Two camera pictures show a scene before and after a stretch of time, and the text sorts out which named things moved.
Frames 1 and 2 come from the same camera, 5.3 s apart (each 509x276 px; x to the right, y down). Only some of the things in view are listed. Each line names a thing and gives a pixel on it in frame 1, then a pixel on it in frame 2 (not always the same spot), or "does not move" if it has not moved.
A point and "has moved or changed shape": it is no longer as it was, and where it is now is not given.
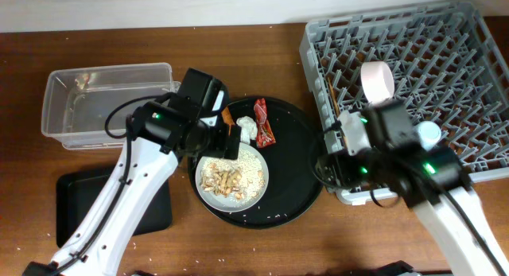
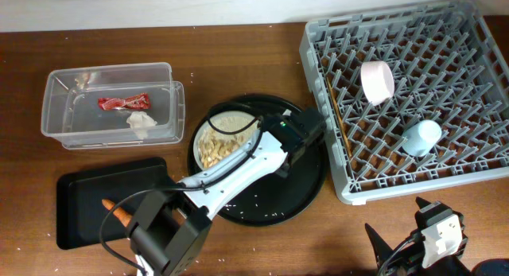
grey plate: (232, 185) has moved or changed shape
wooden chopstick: (334, 97) does not move
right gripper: (347, 173) -> (381, 249)
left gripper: (221, 145) -> (285, 170)
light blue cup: (429, 134) does not move
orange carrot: (228, 118) has moved or changed shape
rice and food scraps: (242, 178) has moved or changed shape
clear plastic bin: (88, 106) does not move
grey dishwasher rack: (444, 63) does not move
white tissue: (248, 129) has moved or changed shape
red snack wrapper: (264, 134) has moved or changed shape
